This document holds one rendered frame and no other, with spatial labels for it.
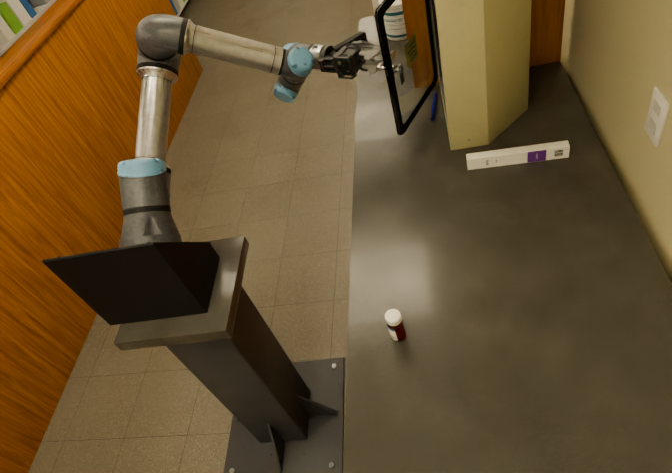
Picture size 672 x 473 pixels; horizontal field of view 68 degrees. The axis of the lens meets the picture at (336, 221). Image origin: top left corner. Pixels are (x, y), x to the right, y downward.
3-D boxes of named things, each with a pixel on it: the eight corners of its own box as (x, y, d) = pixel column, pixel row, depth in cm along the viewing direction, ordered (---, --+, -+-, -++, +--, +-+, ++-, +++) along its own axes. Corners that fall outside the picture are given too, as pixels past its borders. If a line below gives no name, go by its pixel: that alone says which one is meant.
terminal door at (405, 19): (437, 81, 168) (423, -43, 140) (400, 138, 152) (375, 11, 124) (435, 81, 168) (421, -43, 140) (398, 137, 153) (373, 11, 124)
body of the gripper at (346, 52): (355, 80, 148) (322, 77, 154) (368, 64, 152) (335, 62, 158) (349, 57, 143) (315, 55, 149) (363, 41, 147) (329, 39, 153)
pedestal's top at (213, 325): (121, 351, 134) (113, 343, 132) (153, 258, 156) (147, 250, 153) (231, 338, 128) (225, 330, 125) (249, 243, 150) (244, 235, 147)
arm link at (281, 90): (275, 83, 148) (289, 52, 150) (269, 96, 158) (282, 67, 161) (299, 95, 149) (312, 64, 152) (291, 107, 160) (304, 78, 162)
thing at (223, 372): (222, 484, 194) (84, 381, 130) (241, 369, 227) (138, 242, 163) (343, 477, 184) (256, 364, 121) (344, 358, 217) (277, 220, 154)
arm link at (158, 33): (136, -8, 128) (318, 42, 141) (139, 14, 139) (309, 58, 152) (127, 34, 126) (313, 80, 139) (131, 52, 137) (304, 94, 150)
